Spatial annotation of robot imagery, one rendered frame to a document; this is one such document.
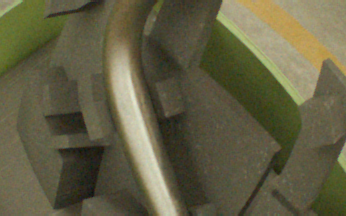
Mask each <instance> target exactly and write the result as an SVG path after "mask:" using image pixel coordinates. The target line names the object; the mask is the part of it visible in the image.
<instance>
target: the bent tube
mask: <svg viewBox="0 0 346 216"><path fill-rule="evenodd" d="M158 1H159V0H117V1H116V2H115V4H114V6H113V8H112V10H111V12H110V15H109V18H108V22H107V25H106V27H105V33H104V38H103V48H102V59H101V60H102V73H103V83H104V86H105V93H106V96H107V100H108V105H109V108H110V111H111V114H112V117H113V120H114V123H115V128H116V132H117V135H118V138H119V140H120V143H121V147H122V149H123V152H124V155H125V157H126V160H127V164H128V166H129V168H130V170H131V172H132V174H133V177H134V179H135V182H136V184H137V187H138V189H139V192H140V194H141V197H142V199H143V201H144V204H145V206H146V208H147V210H148V212H149V214H150V216H190V214H189V212H188V210H187V205H186V203H185V201H184V199H183V198H184V197H183V194H182V191H181V189H180V187H179V185H178V179H177V177H176V174H175V172H174V169H173V166H172V163H171V161H170V158H169V155H168V153H167V149H166V146H165V143H164V141H163V138H162V134H161V131H160V126H159V122H158V120H157V116H156V113H155V110H154V107H153V104H152V100H151V97H150V95H149V92H148V89H147V86H146V82H145V79H144V71H143V67H142V60H141V55H142V48H141V43H142V35H143V32H144V27H145V24H146V21H147V18H148V16H149V14H150V12H151V10H152V9H153V6H154V5H155V4H156V3H157V2H158Z"/></svg>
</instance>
